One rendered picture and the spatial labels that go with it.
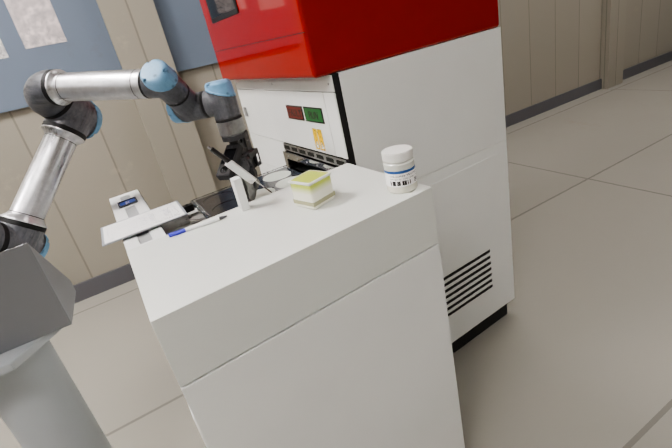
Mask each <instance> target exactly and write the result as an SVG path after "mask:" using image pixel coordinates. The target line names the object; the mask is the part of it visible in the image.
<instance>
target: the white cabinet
mask: <svg viewBox="0 0 672 448"><path fill-rule="evenodd" d="M181 390H182V392H183V394H184V397H185V399H186V401H187V403H188V406H189V409H190V411H191V414H192V417H193V419H194V421H195V424H196V426H197V428H198V430H199V432H200V434H201V437H202V439H203V441H204V443H205V445H206V447H207V448H465V444H464V436H463V429H462V421H461V413H460V405H459V397H458V389H457V381H456V373H455V366H454V358H453V350H452V342H451V334H450V326H449V318H448V310H447V303H446V295H445V287H444V279H443V271H442V263H441V255H440V247H439V244H438V243H436V244H435V245H433V246H431V247H429V248H428V249H426V250H424V251H422V252H420V253H419V254H417V255H415V256H413V257H412V258H410V259H408V260H406V261H405V262H403V263H401V264H399V265H397V266H396V267H394V268H392V269H390V270H389V271H387V272H385V273H383V274H381V275H380V276H378V277H376V278H374V279H373V280H371V281H369V282H367V283H366V284H364V285H362V286H360V287H358V288H357V289H355V290H353V291H351V292H350V293H348V294H346V295H344V296H342V297H341V298H339V299H337V300H335V301H334V302H332V303H330V304H328V305H327V306H325V307H323V308H321V309H319V310H318V311H316V312H314V313H312V314H311V315H309V316H307V317H305V318H303V319H302V320H300V321H298V322H296V323H295V324H293V325H291V326H289V327H288V328H286V329H284V330H282V331H280V332H279V333H277V334H275V335H273V336H272V337H270V338H268V339H266V340H264V341H263V342H261V343H259V344H257V345H256V346H254V347H252V348H250V349H249V350H247V351H245V352H243V353H241V354H240V355H238V356H236V357H234V358H233V359H231V360H229V361H227V362H225V363H224V364H222V365H220V366H218V367H217V368H215V369H213V370H211V371H210V372H208V373H206V374H204V375H202V376H201V377H199V378H197V379H195V380H194V381H192V382H190V383H188V384H186V385H185V386H183V387H181Z"/></svg>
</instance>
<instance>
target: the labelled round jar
mask: <svg viewBox="0 0 672 448"><path fill-rule="evenodd" d="M381 155H382V161H383V167H384V173H385V179H386V185H387V190H388V191H389V192H391V193H394V194H403V193H408V192H411V191H413V190H414V189H415V188H416V187H417V186H418V185H417V177H416V169H415V163H414V157H413V149H412V147H411V146H410V145H394V146H390V147H387V148H385V149H384V150H382V152H381Z"/></svg>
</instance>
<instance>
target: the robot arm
mask: <svg viewBox="0 0 672 448"><path fill-rule="evenodd" d="M23 94H24V98H25V101H26V103H27V104H28V106H29V107H30V108H31V109H32V110H33V111H34V112H36V113H37V114H39V115H40V116H42V117H44V118H45V119H44V121H43V123H42V125H41V128H42V130H43V131H44V136H43V138H42V140H41V142H40V144H39V147H38V149H37V151H36V153H35V155H34V157H33V159H32V162H31V164H30V166H29V168H28V170H27V172H26V175H25V177H24V179H23V181H22V183H21V185H20V188H19V190H18V192H17V194H16V196H15V198H14V201H13V203H12V205H11V207H10V209H9V211H7V212H5V213H3V214H0V252H3V251H5V250H8V249H11V248H14V247H17V246H20V245H23V244H26V243H28V244H29V245H30V246H31V247H33V248H34V249H35V250H36V251H37V252H38V253H39V254H41V255H42V256H43V257H45V256H46V254H47V252H48V250H49V245H50V243H49V242H48V241H49V239H48V237H47V236H46V235H45V232H46V230H47V226H46V224H45V222H44V219H45V217H46V215H47V212H48V210H49V208H50V205H51V203H52V201H53V199H54V196H55V194H56V192H57V189H58V187H59V185H60V183H61V180H62V178H63V176H64V173H65V171H66V169H67V167H68V164H69V162H70V160H71V157H72V155H73V153H74V151H75V148H76V146H77V145H80V144H83V143H84V142H85V140H86V139H89V138H92V137H93V136H94V134H97V133H98V131H99V130H100V128H101V126H102V121H103V117H102V112H101V111H100V109H99V107H98V106H97V105H95V104H94V103H93V102H92V101H97V100H125V99H152V98H153V99H154V98H160V99H162V100H163V101H164V102H165V103H166V110H167V113H168V116H170V119H171V120H172V121H173V122H175V123H184V122H185V123H189V122H192V121H195V120H200V119H205V118H210V117H214V118H215V121H216V124H217V127H218V130H219V133H220V136H222V141H223V142H229V143H230V144H229V145H227V146H226V148H225V151H224V154H223V155H225V156H226V157H227V158H229V159H230V160H233V161H234V162H235V163H237V164H238V165H239V166H241V167H242V168H243V169H245V170H246V171H247V172H249V173H250V174H251V175H253V176H254V177H255V178H257V170H256V169H255V168H256V167H257V166H260V165H261V164H262V162H261V159H260V155H259V152H258V148H252V145H251V142H250V138H249V135H248V131H247V130H246V128H245V124H244V121H243V118H242V115H241V111H240V108H239V104H238V101H237V97H236V93H235V91H234V88H233V85H232V82H231V81H230V80H229V79H220V80H216V81H211V82H208V83H206V84H205V90H204V91H200V92H195V93H194V92H193V91H192V89H191V88H190V87H189V86H188V85H187V84H186V83H185V82H184V81H183V80H182V79H181V78H180V77H179V76H178V75H177V73H176V72H175V70H174V69H173V68H172V67H170V66H169V65H168V64H167V63H165V62H164V61H162V60H159V59H154V60H151V61H150V62H147V63H145V64H144V65H143V67H142V68H141V69H128V70H107V71H86V72H65V71H63V70H61V69H49V70H42V71H39V72H36V73H34V74H33V75H31V76H30V77H29V78H28V79H27V81H26V83H25V85H24V89H23ZM257 153H258V157H259V160H260V161H259V162H258V159H257V156H256V154H257ZM235 176H238V177H240V176H239V175H237V174H236V173H235V172H233V171H232V170H231V169H229V168H228V167H226V166H225V162H224V161H223V160H221V162H220V165H219V168H218V171H217V174H216V177H217V178H218V179H219V180H220V181H221V180H230V178H232V177H235ZM240 178H241V177H240ZM241 180H242V183H243V186H244V189H245V193H246V196H247V199H248V202H251V201H253V200H255V197H256V192H257V189H258V187H259V185H260V184H258V183H257V182H259V183H260V181H259V179H257V180H256V181H257V182H254V183H253V184H250V183H248V182H247V181H246V180H244V179H243V178H241ZM248 193H249V194H248Z"/></svg>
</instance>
